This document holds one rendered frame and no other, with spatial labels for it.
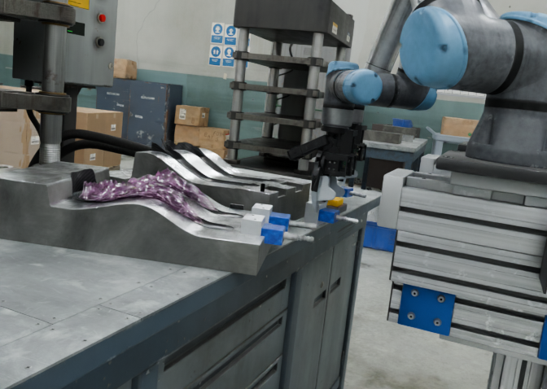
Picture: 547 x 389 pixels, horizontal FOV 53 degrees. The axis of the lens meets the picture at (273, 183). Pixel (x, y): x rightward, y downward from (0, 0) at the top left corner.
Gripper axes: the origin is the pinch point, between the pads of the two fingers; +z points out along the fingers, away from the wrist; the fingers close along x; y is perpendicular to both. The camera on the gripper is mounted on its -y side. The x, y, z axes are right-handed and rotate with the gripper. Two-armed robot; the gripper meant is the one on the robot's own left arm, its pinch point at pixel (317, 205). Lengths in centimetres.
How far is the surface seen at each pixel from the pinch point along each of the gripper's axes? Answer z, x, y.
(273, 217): -2.0, -30.5, 2.1
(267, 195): -3.8, -19.1, -5.2
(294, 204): 0.2, -3.6, -4.9
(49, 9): -42, -15, -79
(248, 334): 26.5, -24.3, -3.6
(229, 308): 15.8, -37.6, -1.9
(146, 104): 8, 521, -473
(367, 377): 85, 86, 0
